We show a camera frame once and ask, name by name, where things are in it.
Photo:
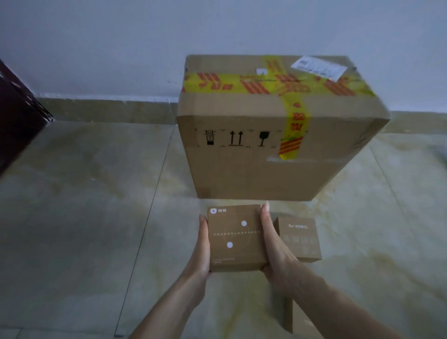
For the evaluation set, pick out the person's right forearm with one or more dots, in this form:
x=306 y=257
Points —
x=328 y=307

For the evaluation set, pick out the person's right thumb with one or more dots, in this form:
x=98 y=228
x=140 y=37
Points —
x=268 y=223

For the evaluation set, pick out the small brown box white dots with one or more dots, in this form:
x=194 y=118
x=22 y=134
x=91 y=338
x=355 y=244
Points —
x=237 y=237

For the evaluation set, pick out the plain brown cardboard box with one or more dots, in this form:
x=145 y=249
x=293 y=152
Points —
x=284 y=314

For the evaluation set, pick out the person's right hand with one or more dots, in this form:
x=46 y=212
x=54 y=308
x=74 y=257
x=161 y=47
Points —
x=279 y=262

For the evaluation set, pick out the small brown box pale print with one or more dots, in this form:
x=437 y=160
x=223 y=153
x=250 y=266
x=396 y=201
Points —
x=300 y=239

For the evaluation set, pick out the person's left forearm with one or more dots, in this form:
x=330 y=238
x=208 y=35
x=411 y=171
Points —
x=167 y=307

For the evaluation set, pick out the dark wooden door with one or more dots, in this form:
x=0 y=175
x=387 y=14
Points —
x=17 y=115

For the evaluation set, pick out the person's left hand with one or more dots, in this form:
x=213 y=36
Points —
x=199 y=258

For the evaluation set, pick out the person's left thumb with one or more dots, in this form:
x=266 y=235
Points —
x=203 y=232

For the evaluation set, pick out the large cardboard box yellow tape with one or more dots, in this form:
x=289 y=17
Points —
x=265 y=139

